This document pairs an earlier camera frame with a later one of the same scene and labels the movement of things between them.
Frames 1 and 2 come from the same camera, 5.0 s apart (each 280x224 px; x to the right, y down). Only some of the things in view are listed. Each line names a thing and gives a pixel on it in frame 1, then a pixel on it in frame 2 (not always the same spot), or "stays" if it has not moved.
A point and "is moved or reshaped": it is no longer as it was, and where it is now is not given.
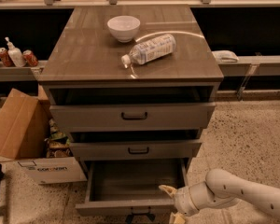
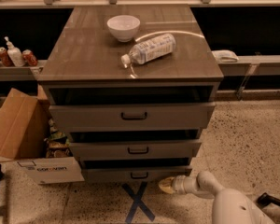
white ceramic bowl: [123, 27] stays
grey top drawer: [132, 117] stays
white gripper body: [181, 199] to [178, 184]
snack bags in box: [59, 144] stays
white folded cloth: [226, 56] stays
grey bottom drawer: [130, 188] is moved or reshaped
